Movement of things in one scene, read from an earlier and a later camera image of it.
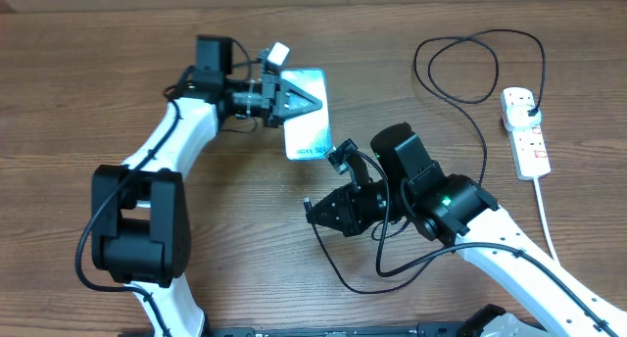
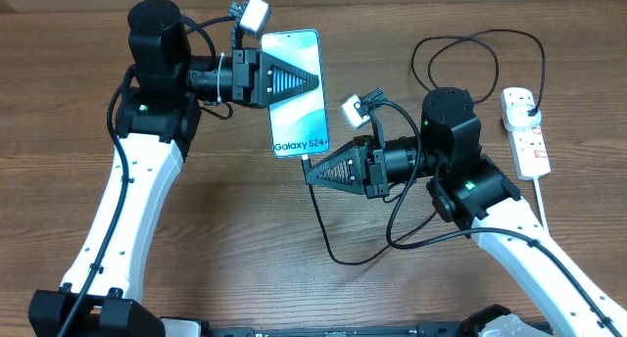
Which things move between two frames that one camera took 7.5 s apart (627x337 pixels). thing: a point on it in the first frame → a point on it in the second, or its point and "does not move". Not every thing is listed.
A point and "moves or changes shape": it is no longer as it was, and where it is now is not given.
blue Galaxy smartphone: [308, 136] moves or changes shape
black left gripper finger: [292, 103] → [278, 79]
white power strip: [528, 145] does not move
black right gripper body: [373, 189] → [376, 167]
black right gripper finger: [342, 209] → [345, 168]
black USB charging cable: [483, 98] → [416, 44]
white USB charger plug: [517, 116] does not move
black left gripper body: [267, 99] → [244, 76]
